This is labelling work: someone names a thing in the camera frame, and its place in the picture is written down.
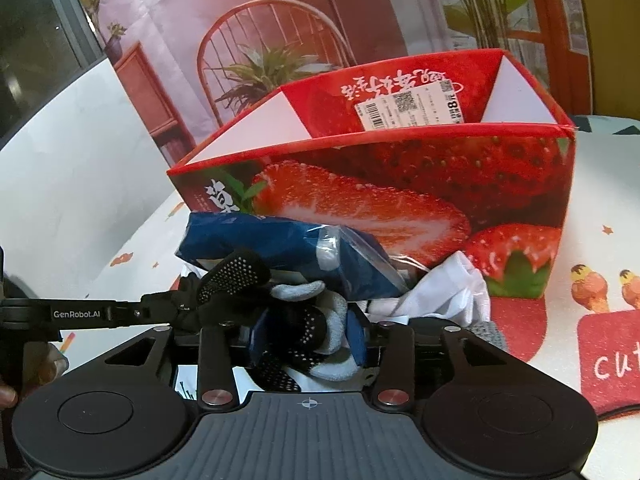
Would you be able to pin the grey knit cloth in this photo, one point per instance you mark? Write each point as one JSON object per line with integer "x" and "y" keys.
{"x": 487, "y": 335}

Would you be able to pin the red strawberry print box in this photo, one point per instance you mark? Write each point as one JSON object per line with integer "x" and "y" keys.
{"x": 400, "y": 185}

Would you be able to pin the wall poster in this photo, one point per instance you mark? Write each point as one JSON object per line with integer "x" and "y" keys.
{"x": 280, "y": 15}

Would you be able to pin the white cloth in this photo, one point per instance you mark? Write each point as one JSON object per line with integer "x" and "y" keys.
{"x": 440, "y": 295}

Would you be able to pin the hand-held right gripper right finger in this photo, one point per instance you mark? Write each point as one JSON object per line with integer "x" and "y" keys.
{"x": 358, "y": 342}

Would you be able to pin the blue packet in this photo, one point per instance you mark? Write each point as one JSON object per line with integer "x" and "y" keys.
{"x": 280, "y": 245}

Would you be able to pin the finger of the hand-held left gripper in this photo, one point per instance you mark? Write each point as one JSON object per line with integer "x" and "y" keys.
{"x": 160, "y": 306}

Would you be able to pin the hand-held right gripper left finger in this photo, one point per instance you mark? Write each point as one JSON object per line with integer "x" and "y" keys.
{"x": 256, "y": 342}

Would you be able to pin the grey black dotted glove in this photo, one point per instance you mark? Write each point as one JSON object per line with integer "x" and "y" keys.
{"x": 315, "y": 330}

